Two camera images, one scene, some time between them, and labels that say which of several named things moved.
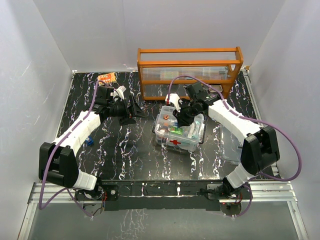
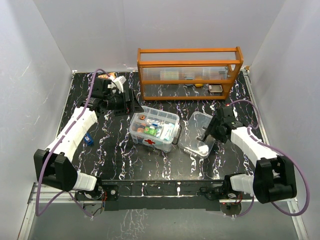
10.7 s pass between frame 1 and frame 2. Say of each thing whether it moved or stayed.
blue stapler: stayed
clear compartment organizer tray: moved
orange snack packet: stayed
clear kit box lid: moved
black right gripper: moved
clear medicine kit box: moved
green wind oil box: moved
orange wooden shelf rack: stayed
